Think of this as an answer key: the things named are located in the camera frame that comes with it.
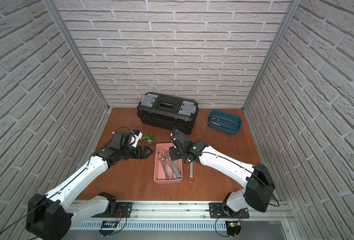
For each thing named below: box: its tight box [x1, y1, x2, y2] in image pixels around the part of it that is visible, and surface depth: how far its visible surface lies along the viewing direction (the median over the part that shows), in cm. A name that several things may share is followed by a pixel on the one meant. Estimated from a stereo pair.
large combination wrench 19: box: [158, 151, 170, 181], surface depth 90 cm
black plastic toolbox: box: [136, 92, 199, 135], surface depth 99 cm
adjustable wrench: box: [166, 154, 182, 181], surface depth 82 cm
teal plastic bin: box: [207, 109, 243, 136], surface depth 112 cm
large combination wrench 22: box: [188, 161, 195, 184], surface depth 87 cm
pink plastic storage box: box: [153, 143, 183, 185], surface depth 87 cm
